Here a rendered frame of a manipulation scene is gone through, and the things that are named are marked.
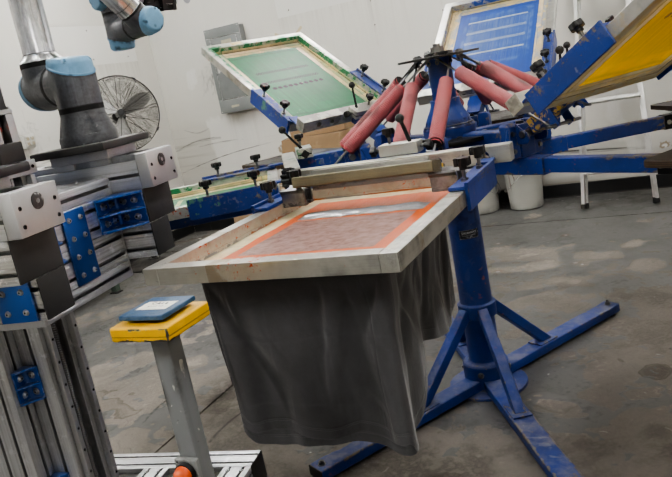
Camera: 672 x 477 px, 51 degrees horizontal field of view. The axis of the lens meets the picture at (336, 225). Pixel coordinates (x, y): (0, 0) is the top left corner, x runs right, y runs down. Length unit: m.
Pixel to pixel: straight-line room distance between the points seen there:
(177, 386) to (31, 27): 1.13
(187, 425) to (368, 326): 0.40
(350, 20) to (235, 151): 1.73
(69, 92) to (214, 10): 5.09
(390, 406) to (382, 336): 0.16
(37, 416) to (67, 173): 0.62
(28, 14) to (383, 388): 1.34
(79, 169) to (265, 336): 0.73
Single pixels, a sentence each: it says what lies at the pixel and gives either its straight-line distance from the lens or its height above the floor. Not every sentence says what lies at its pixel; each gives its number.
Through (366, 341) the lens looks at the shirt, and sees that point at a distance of 1.47.
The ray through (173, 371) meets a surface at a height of 0.85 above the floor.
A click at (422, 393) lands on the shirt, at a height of 0.61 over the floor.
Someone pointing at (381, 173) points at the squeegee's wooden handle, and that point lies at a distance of 1.83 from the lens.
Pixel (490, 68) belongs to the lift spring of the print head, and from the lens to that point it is 2.58.
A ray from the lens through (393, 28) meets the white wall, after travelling 6.21.
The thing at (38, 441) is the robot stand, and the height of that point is 0.57.
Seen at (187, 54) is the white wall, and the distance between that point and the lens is 7.19.
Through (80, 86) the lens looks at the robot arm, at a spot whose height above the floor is 1.40.
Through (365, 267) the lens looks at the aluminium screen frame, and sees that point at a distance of 1.29.
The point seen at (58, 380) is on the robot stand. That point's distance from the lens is 1.91.
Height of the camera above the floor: 1.32
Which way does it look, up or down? 12 degrees down
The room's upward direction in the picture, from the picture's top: 11 degrees counter-clockwise
